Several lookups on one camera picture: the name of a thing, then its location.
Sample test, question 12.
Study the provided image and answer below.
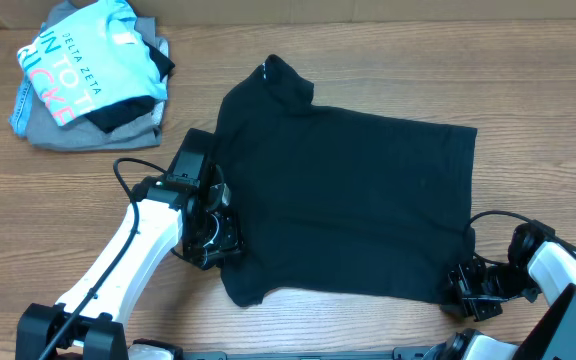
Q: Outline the light blue printed t-shirt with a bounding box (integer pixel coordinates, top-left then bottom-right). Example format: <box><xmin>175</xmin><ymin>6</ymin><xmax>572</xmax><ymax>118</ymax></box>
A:
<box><xmin>17</xmin><ymin>0</ymin><xmax>167</xmax><ymax>126</ymax></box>

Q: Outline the black t-shirt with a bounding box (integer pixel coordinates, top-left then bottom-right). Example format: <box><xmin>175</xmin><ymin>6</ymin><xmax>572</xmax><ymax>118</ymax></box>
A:
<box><xmin>214</xmin><ymin>55</ymin><xmax>477</xmax><ymax>307</ymax></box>

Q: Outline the grey folded garment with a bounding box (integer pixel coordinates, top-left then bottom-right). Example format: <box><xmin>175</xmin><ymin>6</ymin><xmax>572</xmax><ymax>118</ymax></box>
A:
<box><xmin>25</xmin><ymin>1</ymin><xmax>169</xmax><ymax>152</ymax></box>

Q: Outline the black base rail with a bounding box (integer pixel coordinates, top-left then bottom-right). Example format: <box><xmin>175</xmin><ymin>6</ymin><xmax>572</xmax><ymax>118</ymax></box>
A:
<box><xmin>183</xmin><ymin>344</ymin><xmax>446</xmax><ymax>360</ymax></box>

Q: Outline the blue denim garment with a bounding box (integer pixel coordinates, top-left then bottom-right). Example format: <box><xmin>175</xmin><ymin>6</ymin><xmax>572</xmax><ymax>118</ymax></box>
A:
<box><xmin>8</xmin><ymin>76</ymin><xmax>35</xmax><ymax>138</ymax></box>

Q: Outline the black folded garment in pile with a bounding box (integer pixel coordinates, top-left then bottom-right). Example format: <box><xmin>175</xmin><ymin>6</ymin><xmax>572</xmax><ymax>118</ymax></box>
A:
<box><xmin>85</xmin><ymin>44</ymin><xmax>175</xmax><ymax>133</ymax></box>

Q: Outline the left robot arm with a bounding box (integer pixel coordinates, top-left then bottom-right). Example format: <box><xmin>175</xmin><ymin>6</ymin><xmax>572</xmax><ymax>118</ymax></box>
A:
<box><xmin>15</xmin><ymin>129</ymin><xmax>244</xmax><ymax>360</ymax></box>

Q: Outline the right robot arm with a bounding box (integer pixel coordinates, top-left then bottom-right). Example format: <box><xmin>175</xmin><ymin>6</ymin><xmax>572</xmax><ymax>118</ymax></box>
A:
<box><xmin>426</xmin><ymin>214</ymin><xmax>576</xmax><ymax>360</ymax></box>

